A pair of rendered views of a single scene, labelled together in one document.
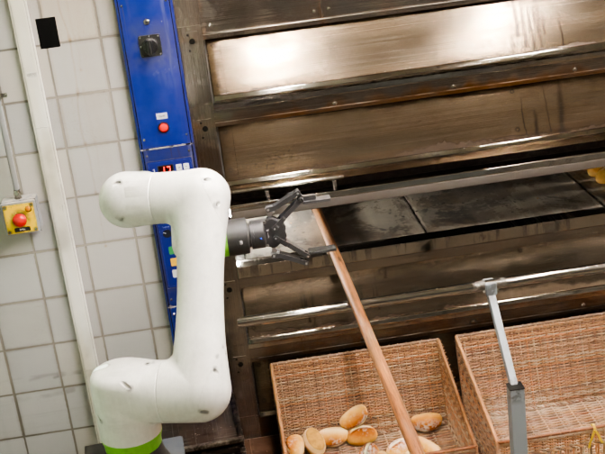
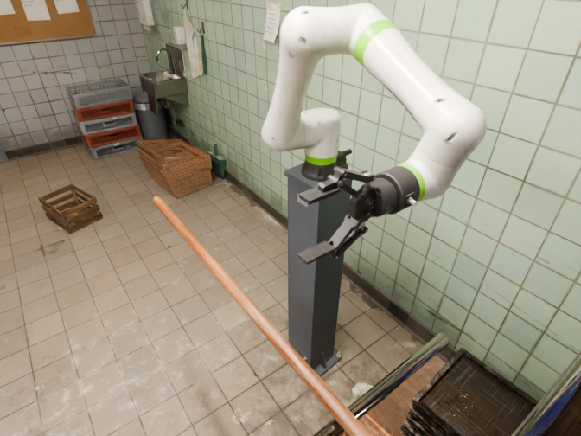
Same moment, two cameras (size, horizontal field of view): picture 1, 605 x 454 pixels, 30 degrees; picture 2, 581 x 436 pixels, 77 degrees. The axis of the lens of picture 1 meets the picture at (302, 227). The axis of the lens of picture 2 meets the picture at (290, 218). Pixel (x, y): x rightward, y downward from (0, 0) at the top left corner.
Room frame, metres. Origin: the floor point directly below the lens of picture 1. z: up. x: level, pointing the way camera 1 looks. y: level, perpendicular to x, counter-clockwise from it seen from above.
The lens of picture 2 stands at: (3.14, -0.38, 1.88)
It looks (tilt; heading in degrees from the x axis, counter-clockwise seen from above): 35 degrees down; 147
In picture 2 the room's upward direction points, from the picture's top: straight up
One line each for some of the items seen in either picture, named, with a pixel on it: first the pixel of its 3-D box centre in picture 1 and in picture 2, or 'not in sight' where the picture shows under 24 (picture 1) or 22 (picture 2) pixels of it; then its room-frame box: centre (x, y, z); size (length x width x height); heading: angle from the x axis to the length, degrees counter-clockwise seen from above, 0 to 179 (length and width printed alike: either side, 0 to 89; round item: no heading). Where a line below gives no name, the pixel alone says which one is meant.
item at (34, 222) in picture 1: (22, 214); not in sight; (3.16, 0.81, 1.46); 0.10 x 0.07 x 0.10; 94
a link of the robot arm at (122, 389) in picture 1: (131, 404); (318, 135); (2.11, 0.40, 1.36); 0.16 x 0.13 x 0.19; 78
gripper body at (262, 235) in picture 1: (267, 231); (368, 201); (2.69, 0.09, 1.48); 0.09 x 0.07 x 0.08; 94
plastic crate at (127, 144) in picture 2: not in sight; (113, 143); (-1.55, 0.05, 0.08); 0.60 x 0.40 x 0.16; 96
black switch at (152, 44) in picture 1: (148, 39); not in sight; (3.18, 0.36, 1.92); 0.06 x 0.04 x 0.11; 94
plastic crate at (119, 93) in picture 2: not in sight; (99, 92); (-1.54, 0.06, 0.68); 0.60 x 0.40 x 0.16; 94
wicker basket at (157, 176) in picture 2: not in sight; (176, 171); (-0.28, 0.43, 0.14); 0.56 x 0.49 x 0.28; 10
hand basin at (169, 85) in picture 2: not in sight; (164, 92); (-1.05, 0.65, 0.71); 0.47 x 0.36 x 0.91; 4
